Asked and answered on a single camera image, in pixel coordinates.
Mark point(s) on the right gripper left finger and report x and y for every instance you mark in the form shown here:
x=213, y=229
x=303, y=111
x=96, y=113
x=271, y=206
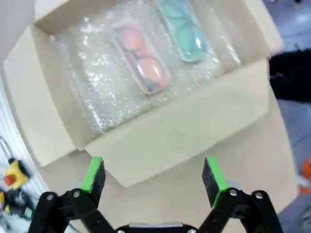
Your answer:
x=73, y=208

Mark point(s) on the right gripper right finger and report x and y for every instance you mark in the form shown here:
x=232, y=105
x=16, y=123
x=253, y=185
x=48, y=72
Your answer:
x=238, y=208

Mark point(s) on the dark glasses in orange case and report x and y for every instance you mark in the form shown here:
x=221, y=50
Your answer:
x=139, y=57

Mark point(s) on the dark glasses in teal case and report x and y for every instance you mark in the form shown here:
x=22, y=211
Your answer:
x=185, y=28

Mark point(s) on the yellow emergency stop button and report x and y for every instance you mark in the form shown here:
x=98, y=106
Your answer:
x=15, y=173

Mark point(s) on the orange cloth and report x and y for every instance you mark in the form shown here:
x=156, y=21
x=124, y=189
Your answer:
x=306, y=176

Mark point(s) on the open brown cardboard box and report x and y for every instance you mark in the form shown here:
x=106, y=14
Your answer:
x=194, y=136

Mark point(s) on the clear bubble wrap sheet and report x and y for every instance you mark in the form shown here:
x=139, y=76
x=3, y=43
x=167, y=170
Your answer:
x=102, y=80

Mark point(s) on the person in black t-shirt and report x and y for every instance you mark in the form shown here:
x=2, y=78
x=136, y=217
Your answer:
x=291, y=72

